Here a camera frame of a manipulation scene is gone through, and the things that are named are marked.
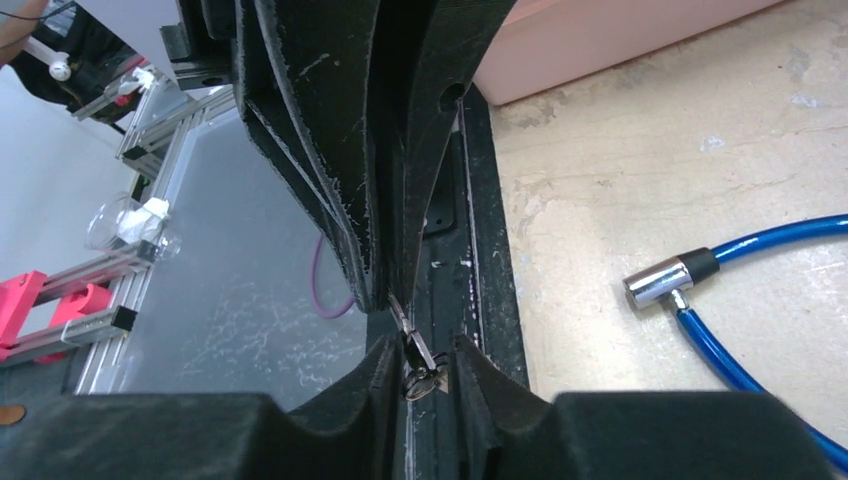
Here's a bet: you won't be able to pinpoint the clear glass beaker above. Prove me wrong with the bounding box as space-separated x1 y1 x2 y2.
84 193 182 260

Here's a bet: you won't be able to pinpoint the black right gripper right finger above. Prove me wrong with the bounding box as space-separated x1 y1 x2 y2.
451 336 833 479

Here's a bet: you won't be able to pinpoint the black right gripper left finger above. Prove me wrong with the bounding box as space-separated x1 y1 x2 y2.
1 337 401 479

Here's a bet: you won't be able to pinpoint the pink plastic storage box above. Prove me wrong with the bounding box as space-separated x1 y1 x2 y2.
473 0 774 105

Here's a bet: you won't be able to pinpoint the pink plastic bracket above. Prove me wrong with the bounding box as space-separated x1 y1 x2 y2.
1 270 113 366

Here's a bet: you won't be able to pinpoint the small silver keys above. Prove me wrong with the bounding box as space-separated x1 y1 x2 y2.
388 292 449 402

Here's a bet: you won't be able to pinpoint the aluminium frame rail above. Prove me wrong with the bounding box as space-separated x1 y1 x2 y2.
1 67 234 385

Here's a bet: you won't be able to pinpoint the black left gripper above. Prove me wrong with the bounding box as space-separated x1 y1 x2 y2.
160 0 381 313

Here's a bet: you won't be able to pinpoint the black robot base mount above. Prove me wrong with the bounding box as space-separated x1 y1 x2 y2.
397 86 531 480

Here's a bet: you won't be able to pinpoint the blue cable lock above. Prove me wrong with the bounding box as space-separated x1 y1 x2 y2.
622 214 847 475

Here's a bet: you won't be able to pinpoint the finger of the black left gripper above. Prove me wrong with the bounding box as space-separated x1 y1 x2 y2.
370 1 514 307

